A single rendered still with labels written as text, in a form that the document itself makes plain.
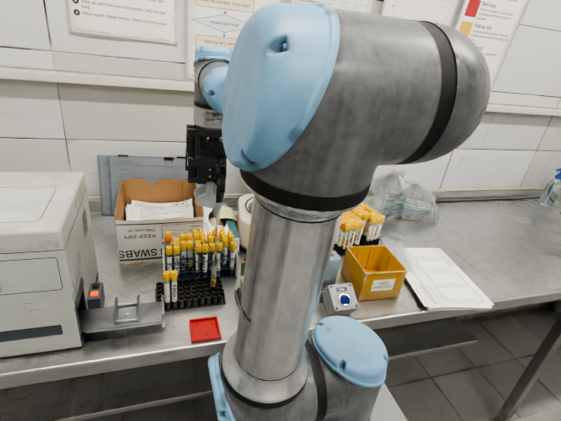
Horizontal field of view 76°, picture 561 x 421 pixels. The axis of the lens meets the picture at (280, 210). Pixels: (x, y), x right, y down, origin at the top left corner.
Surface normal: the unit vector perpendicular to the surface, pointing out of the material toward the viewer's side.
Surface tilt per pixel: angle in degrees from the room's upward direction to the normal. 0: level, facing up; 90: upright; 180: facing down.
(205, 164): 91
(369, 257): 90
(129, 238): 89
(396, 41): 39
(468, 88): 71
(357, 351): 7
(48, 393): 0
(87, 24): 88
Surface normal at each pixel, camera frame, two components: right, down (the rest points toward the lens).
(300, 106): 0.30, 0.41
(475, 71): 0.52, -0.05
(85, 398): 0.12, -0.88
